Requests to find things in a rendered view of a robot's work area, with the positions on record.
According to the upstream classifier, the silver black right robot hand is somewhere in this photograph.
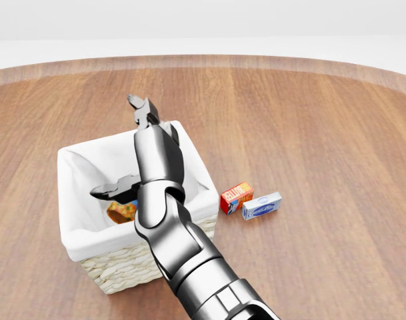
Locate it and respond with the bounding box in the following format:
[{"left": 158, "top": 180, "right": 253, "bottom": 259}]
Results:
[{"left": 89, "top": 93, "right": 186, "bottom": 205}]

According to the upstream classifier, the orange alphabet soup tin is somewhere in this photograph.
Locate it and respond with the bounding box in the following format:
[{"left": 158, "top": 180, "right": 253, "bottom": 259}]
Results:
[{"left": 106, "top": 201, "right": 139, "bottom": 227}]

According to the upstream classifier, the white lined wicker basket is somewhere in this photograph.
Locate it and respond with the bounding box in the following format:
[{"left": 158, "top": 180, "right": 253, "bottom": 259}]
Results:
[{"left": 57, "top": 119, "right": 221, "bottom": 296}]

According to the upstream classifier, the red butter box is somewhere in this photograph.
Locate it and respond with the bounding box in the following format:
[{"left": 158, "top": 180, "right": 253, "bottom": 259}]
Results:
[{"left": 219, "top": 181, "right": 255, "bottom": 216}]

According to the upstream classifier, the blue white cream cheese box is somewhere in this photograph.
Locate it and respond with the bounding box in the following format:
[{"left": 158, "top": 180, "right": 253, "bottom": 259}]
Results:
[{"left": 241, "top": 191, "right": 283, "bottom": 221}]

